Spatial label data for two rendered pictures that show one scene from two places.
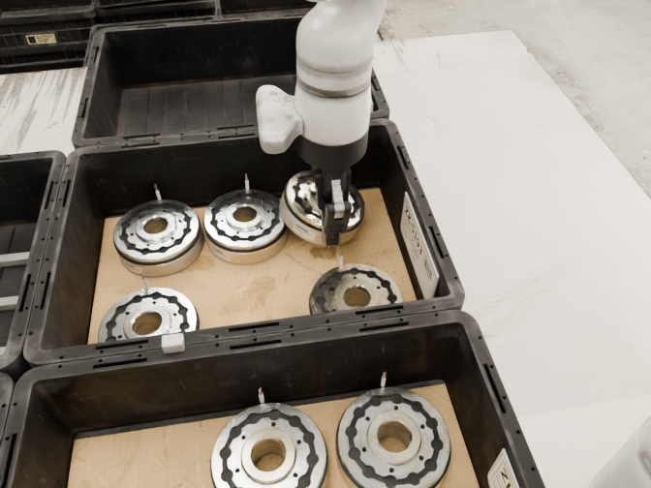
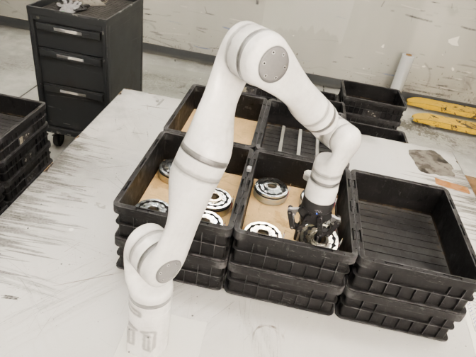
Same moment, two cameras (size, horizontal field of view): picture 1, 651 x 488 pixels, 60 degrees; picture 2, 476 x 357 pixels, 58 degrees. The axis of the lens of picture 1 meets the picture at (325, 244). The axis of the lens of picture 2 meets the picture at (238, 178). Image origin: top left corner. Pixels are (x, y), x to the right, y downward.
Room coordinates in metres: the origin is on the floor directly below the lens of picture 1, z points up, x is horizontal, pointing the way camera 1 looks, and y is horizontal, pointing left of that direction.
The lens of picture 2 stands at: (0.47, -0.88, 1.61)
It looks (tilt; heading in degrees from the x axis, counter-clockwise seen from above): 35 degrees down; 103
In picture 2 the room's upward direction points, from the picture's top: 10 degrees clockwise
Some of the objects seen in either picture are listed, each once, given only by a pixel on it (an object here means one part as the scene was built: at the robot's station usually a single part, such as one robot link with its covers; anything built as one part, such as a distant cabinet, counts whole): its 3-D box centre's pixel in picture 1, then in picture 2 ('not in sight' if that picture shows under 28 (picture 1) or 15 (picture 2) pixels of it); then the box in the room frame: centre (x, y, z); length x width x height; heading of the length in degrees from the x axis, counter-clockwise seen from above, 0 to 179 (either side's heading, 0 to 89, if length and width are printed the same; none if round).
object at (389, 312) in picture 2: not in sight; (388, 263); (0.72, 0.13, 0.76); 0.40 x 0.30 x 0.12; 99
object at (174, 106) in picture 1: (235, 106); (401, 236); (0.72, 0.13, 0.87); 0.40 x 0.30 x 0.11; 99
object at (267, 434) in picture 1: (268, 455); (213, 197); (0.19, 0.05, 0.86); 0.05 x 0.05 x 0.01
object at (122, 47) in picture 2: not in sight; (93, 73); (-1.13, 1.41, 0.45); 0.60 x 0.45 x 0.90; 100
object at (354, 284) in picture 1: (356, 297); (263, 234); (0.36, -0.03, 0.86); 0.05 x 0.05 x 0.01
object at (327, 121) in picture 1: (314, 97); (323, 180); (0.47, 0.01, 1.04); 0.11 x 0.09 x 0.06; 98
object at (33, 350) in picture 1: (244, 224); (298, 198); (0.42, 0.09, 0.92); 0.40 x 0.30 x 0.02; 99
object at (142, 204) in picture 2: not in sight; (152, 211); (0.07, -0.08, 0.86); 0.10 x 0.10 x 0.01
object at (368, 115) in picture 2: not in sight; (363, 123); (0.61, 1.92, 0.37); 0.40 x 0.30 x 0.45; 10
